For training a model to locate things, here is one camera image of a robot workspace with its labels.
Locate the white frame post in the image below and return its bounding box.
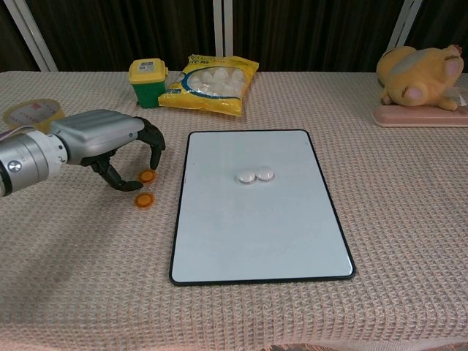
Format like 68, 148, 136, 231
213, 0, 234, 59
2, 0, 59, 72
388, 0, 423, 52

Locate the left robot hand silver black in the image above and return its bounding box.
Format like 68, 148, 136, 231
49, 109, 166, 193

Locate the pink rectangular case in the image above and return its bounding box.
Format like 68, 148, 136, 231
371, 103, 468, 128

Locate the dark brown curtain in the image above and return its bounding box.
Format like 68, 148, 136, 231
409, 0, 468, 54
232, 0, 407, 73
25, 0, 216, 72
0, 0, 39, 72

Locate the yellow plush toy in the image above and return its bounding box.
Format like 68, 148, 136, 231
376, 44, 465, 110

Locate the yellow bag of white candy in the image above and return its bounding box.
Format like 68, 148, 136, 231
157, 53, 260, 118

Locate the green container with yellow lid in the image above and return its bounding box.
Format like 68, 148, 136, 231
128, 57, 170, 110

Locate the yellow packing tape roll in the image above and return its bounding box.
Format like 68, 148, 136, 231
2, 98, 67, 135

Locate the white round magnet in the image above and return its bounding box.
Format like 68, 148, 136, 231
234, 170, 257, 185
254, 166, 275, 183

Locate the white magnetic board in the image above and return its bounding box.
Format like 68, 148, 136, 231
169, 129, 357, 287

